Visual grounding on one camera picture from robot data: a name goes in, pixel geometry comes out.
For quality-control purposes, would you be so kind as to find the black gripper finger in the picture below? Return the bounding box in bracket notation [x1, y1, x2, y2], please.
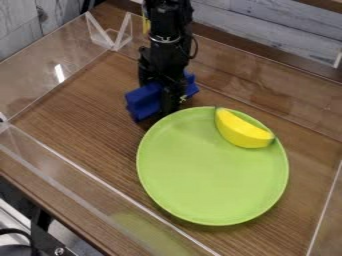
[161, 82, 185, 115]
[137, 64, 159, 87]

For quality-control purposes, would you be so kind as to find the black clamp with cable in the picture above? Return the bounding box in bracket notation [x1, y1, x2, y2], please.
[0, 208, 78, 256]

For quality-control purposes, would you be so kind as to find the clear acrylic triangle bracket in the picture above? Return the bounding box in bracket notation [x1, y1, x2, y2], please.
[85, 12, 133, 52]

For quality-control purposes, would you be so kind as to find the yellow labelled tin can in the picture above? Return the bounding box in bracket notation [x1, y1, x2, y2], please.
[141, 2, 151, 34]

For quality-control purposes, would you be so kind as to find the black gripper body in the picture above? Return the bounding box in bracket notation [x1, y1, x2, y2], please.
[137, 36, 195, 86]

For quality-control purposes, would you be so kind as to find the blue block object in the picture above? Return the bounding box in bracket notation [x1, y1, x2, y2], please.
[124, 72, 199, 122]

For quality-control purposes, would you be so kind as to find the green round plate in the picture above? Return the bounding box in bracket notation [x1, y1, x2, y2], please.
[136, 106, 289, 226]

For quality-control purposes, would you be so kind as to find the yellow banana slice toy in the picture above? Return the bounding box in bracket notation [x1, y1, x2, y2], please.
[213, 108, 275, 149]

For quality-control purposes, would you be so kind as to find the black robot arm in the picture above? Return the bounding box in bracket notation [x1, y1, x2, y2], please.
[137, 0, 197, 115]

